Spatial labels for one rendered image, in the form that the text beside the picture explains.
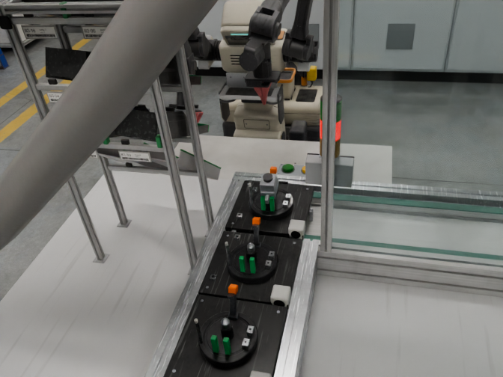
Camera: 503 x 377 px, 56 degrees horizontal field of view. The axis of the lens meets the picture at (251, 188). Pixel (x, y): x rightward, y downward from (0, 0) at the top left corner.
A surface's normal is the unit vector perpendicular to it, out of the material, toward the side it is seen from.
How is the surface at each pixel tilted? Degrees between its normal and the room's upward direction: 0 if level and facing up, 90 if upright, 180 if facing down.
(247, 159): 0
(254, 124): 98
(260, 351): 0
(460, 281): 90
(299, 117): 90
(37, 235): 0
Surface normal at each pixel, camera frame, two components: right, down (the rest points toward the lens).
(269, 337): -0.08, -0.79
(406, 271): -0.23, 0.61
